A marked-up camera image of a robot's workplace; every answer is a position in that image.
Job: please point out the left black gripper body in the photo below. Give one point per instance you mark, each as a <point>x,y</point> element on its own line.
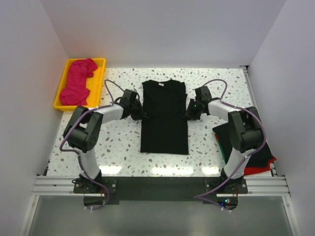
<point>138,111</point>

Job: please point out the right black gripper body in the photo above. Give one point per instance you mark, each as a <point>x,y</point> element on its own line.
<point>192,112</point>

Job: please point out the black t shirt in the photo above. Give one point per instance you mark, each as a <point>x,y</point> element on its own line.
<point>164,129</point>
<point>263,152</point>

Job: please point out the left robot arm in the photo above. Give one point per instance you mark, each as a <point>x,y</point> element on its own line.
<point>82,132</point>

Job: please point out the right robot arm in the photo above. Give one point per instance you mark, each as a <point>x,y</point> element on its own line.
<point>246,132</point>

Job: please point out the yellow plastic bin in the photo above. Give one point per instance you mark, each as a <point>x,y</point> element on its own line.
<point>94,84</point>

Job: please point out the folded green t shirt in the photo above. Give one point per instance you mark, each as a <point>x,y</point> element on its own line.
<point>219,144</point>

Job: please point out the pink crumpled t shirt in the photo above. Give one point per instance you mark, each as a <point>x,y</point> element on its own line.
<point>75,92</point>

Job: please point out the folded red t shirt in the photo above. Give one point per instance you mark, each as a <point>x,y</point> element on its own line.
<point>256,170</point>

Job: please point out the folded black t shirt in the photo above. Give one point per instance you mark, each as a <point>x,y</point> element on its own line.
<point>263,152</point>

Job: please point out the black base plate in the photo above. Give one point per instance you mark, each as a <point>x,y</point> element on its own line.
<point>142,189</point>

